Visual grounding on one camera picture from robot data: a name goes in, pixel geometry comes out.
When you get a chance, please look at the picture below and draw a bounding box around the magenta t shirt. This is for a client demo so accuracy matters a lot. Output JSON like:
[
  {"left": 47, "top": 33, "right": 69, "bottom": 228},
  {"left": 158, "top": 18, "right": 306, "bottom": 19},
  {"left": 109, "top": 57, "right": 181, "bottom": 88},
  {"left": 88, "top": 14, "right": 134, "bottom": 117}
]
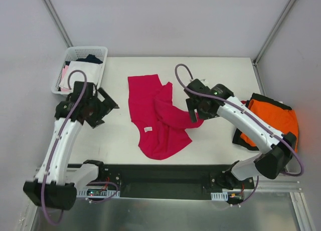
[{"left": 127, "top": 74, "right": 204, "bottom": 160}]

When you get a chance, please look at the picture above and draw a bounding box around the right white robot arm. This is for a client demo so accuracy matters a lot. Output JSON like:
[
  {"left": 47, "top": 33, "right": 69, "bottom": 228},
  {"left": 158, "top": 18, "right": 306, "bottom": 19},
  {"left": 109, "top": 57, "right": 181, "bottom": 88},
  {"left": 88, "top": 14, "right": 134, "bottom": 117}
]
[{"left": 184, "top": 79, "right": 296, "bottom": 190}]

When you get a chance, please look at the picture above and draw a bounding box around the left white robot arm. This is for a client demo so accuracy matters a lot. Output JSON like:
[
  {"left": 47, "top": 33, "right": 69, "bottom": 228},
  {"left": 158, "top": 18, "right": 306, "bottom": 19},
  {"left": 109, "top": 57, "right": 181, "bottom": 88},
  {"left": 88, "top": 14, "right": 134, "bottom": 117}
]
[{"left": 23, "top": 81, "right": 118, "bottom": 210}]

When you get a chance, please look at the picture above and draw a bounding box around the white cloth in basket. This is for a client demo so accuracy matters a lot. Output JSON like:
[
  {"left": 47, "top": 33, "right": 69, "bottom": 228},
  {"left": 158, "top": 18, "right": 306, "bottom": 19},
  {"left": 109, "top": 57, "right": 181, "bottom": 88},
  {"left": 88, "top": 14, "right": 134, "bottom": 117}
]
[{"left": 68, "top": 61, "right": 102, "bottom": 90}]

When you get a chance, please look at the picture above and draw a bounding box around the dark navy cloth in basket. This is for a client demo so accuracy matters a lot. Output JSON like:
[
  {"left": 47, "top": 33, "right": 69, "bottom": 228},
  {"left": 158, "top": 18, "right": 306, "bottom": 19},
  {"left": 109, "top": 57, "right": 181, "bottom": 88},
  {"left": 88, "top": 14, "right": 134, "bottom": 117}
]
[{"left": 76, "top": 54, "right": 103, "bottom": 65}]

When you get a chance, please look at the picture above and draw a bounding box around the white plastic basket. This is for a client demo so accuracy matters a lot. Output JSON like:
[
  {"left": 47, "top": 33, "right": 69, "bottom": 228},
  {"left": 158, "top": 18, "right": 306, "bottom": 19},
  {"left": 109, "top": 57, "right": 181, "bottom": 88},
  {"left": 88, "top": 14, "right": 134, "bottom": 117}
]
[{"left": 51, "top": 46, "right": 108, "bottom": 96}]

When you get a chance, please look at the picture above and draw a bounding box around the black folded t shirt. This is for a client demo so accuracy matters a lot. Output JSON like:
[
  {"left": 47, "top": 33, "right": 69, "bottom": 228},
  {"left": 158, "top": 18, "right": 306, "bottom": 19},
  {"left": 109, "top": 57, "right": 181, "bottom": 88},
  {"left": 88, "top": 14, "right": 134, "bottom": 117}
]
[{"left": 232, "top": 92, "right": 293, "bottom": 151}]

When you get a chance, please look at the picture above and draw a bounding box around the pink cloth in basket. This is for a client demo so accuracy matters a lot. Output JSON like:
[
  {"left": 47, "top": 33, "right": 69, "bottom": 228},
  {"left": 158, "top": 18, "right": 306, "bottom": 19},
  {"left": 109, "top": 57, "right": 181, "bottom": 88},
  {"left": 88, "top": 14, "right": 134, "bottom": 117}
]
[{"left": 59, "top": 65, "right": 72, "bottom": 93}]

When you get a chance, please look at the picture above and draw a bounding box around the orange folded t shirt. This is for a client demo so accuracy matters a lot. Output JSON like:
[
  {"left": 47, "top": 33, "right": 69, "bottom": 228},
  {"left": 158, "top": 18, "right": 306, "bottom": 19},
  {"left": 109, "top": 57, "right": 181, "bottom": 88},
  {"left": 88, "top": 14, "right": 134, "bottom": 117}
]
[{"left": 238, "top": 99, "right": 299, "bottom": 153}]

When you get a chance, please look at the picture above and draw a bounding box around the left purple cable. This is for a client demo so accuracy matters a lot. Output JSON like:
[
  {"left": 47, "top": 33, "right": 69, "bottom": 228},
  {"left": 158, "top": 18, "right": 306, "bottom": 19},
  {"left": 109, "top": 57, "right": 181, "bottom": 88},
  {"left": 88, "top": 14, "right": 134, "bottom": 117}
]
[{"left": 41, "top": 70, "right": 88, "bottom": 225}]

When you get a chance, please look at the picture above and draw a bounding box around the right aluminium frame post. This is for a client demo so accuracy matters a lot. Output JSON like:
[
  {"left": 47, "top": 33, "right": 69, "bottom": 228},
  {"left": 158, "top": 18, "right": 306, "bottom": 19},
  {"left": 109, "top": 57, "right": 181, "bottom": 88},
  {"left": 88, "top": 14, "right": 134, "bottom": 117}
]
[{"left": 252, "top": 0, "right": 304, "bottom": 66}]

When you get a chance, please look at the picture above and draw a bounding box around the aluminium frame post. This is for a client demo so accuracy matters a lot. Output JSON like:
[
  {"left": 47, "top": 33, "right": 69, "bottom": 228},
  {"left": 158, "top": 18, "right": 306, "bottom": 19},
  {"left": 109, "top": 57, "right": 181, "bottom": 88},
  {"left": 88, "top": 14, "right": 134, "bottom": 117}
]
[
  {"left": 42, "top": 0, "right": 73, "bottom": 48},
  {"left": 252, "top": 0, "right": 304, "bottom": 66}
]

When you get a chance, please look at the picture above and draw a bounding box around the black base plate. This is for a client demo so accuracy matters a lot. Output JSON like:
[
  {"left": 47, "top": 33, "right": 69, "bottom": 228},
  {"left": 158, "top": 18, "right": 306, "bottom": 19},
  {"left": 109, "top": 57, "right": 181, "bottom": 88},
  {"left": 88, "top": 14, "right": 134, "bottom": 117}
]
[{"left": 77, "top": 164, "right": 255, "bottom": 201}]

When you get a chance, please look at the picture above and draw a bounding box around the left white cable duct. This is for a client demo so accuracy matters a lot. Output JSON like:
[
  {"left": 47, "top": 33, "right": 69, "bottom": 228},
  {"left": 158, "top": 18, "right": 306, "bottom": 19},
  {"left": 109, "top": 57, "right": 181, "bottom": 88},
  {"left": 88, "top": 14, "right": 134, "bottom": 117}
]
[{"left": 77, "top": 188, "right": 120, "bottom": 198}]

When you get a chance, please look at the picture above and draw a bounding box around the white cable duct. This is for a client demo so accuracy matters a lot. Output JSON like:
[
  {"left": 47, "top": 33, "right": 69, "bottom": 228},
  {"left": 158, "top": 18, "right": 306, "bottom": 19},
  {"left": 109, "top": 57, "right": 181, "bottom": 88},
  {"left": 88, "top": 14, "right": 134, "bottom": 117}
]
[
  {"left": 77, "top": 188, "right": 120, "bottom": 198},
  {"left": 211, "top": 192, "right": 228, "bottom": 201}
]

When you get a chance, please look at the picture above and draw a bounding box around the right white cable duct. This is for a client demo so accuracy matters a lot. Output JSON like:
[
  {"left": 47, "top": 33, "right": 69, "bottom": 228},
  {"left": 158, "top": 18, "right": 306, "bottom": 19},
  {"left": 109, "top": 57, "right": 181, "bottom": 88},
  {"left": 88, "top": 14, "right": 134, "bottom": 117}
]
[{"left": 211, "top": 192, "right": 228, "bottom": 201}]

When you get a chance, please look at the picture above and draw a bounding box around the aluminium front rail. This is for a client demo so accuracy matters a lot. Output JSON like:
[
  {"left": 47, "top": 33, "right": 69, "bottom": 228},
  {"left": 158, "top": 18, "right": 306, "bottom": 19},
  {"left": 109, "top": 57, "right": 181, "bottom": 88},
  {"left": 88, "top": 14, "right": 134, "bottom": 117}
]
[{"left": 32, "top": 165, "right": 301, "bottom": 193}]

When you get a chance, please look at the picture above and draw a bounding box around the left aluminium frame post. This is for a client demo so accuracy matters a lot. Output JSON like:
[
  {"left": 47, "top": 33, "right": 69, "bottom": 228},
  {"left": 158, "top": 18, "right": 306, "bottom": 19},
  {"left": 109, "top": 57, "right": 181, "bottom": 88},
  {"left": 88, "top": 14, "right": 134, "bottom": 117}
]
[{"left": 42, "top": 0, "right": 73, "bottom": 48}]

